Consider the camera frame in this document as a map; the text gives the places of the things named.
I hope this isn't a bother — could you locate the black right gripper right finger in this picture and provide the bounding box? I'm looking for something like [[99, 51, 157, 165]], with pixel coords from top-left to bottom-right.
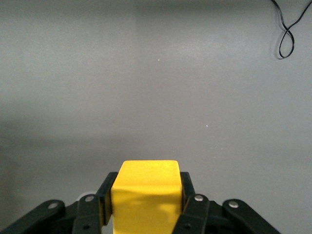
[[171, 172, 281, 234]]

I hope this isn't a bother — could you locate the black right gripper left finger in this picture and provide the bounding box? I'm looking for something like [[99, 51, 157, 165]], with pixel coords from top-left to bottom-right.
[[0, 172, 119, 234]]

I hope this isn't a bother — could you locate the yellow cube block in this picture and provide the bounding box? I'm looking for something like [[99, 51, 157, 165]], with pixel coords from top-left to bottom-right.
[[110, 159, 184, 234]]

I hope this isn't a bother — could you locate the dark grey table mat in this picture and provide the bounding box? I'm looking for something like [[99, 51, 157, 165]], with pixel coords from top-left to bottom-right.
[[0, 0, 312, 234]]

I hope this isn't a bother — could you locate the thin black loose cable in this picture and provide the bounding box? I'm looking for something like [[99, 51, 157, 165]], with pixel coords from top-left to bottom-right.
[[270, 0, 309, 59]]

